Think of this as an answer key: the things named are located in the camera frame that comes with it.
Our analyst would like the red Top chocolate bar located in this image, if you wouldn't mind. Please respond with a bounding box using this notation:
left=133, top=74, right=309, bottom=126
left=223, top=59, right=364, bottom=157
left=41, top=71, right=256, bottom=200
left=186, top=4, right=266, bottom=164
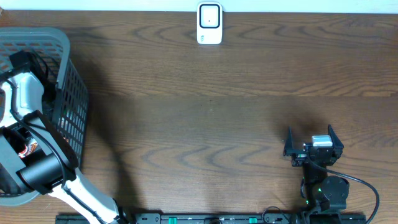
left=18, top=139, right=38, bottom=159

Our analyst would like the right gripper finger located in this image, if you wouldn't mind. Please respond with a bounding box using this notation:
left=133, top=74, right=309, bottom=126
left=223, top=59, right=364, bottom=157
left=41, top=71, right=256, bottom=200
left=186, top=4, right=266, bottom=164
left=328, top=124, right=344, bottom=157
left=283, top=127, right=294, bottom=156

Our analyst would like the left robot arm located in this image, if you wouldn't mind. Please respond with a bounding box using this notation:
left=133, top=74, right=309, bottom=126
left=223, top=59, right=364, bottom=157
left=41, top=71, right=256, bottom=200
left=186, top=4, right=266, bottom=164
left=1, top=50, right=132, bottom=223

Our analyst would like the black mounting rail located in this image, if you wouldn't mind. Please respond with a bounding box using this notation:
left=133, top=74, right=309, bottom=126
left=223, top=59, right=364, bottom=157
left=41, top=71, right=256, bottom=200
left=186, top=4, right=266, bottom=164
left=55, top=212, right=368, bottom=224

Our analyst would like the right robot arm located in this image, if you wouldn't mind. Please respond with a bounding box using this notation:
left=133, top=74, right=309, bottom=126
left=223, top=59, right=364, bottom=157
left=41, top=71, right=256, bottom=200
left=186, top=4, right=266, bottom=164
left=283, top=126, right=349, bottom=223

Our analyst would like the white barcode scanner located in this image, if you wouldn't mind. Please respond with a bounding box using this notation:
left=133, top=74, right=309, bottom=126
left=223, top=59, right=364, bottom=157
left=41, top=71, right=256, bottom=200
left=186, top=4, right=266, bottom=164
left=197, top=2, right=223, bottom=45

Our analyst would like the grey plastic basket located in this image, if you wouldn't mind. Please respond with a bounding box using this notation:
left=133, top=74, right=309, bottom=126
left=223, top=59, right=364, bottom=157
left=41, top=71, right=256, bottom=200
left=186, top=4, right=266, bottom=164
left=1, top=27, right=89, bottom=207

